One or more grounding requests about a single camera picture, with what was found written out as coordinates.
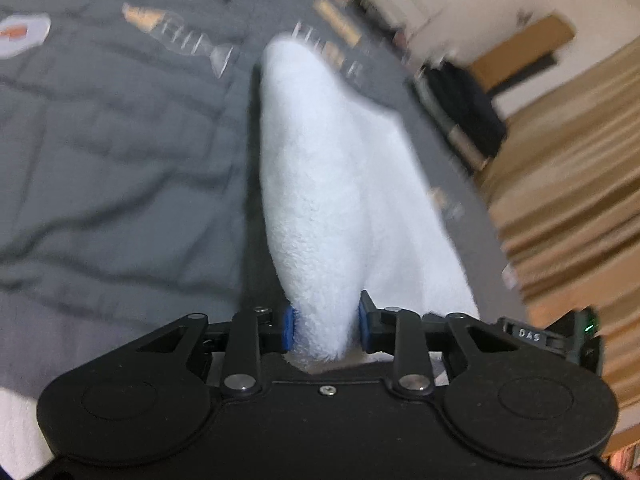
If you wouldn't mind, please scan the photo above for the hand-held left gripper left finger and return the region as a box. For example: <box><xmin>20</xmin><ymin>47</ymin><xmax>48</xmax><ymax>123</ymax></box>
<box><xmin>136</xmin><ymin>305</ymin><xmax>298</xmax><ymax>401</ymax></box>

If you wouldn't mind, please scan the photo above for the black panel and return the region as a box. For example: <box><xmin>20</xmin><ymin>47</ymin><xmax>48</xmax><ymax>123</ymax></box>
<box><xmin>487</xmin><ymin>55</ymin><xmax>559</xmax><ymax>99</ymax></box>

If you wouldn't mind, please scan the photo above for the tall cardboard box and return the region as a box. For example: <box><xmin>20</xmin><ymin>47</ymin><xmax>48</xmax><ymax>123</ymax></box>
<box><xmin>470</xmin><ymin>14</ymin><xmax>575</xmax><ymax>91</ymax></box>

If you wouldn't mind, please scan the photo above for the white printed fleece blanket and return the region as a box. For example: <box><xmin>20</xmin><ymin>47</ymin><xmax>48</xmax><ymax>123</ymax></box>
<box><xmin>255</xmin><ymin>35</ymin><xmax>482</xmax><ymax>377</ymax></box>

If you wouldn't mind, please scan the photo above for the stack of folded black clothes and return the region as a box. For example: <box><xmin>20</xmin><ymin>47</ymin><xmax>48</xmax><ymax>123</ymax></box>
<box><xmin>412</xmin><ymin>60</ymin><xmax>509</xmax><ymax>176</ymax></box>

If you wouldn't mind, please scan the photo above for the grey printed bed quilt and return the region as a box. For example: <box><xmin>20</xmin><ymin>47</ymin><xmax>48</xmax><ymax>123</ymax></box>
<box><xmin>0</xmin><ymin>0</ymin><xmax>516</xmax><ymax>411</ymax></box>

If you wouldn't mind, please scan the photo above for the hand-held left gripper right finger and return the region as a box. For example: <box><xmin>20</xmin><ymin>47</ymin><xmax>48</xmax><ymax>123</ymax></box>
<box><xmin>358</xmin><ymin>289</ymin><xmax>522</xmax><ymax>401</ymax></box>

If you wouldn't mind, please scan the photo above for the beige curtain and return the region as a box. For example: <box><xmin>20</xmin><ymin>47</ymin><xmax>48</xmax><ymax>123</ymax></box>
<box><xmin>475</xmin><ymin>35</ymin><xmax>640</xmax><ymax>413</ymax></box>

